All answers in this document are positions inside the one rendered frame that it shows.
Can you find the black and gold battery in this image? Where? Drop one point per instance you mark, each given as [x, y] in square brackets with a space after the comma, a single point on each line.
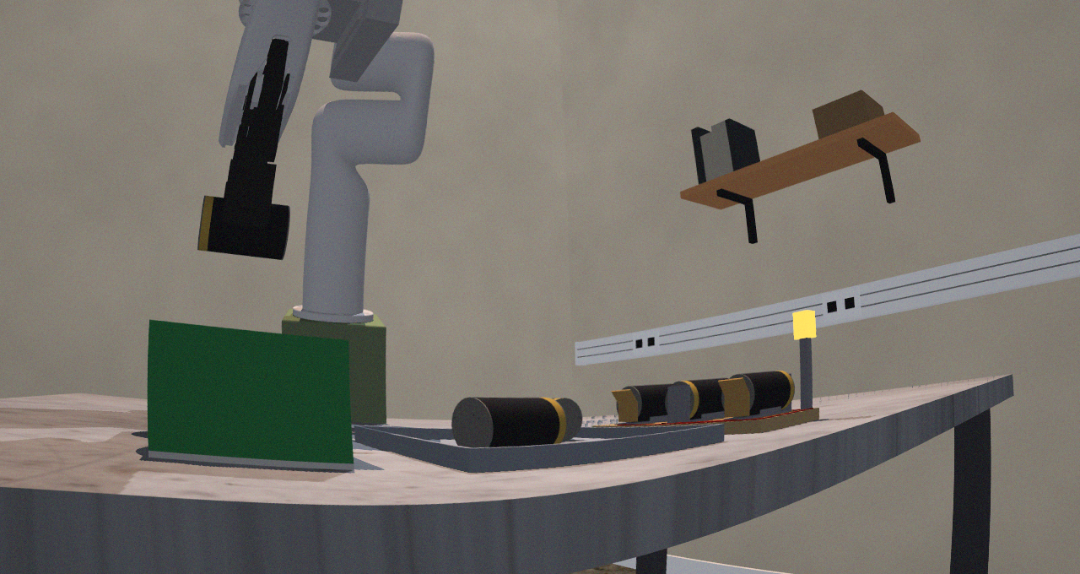
[508, 422]
[705, 396]
[574, 417]
[768, 389]
[651, 400]
[215, 236]

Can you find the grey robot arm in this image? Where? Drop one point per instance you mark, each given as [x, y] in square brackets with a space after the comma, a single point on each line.
[346, 133]

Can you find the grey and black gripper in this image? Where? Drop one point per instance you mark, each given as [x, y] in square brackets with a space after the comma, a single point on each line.
[249, 189]

